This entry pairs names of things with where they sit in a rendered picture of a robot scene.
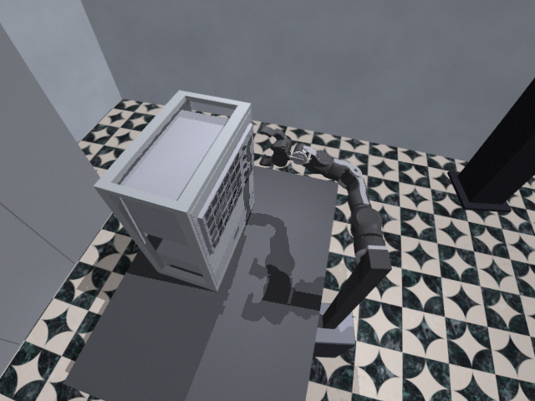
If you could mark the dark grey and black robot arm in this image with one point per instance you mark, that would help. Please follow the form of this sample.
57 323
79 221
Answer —
366 222

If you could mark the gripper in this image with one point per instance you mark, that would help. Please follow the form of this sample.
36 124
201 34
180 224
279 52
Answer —
281 148

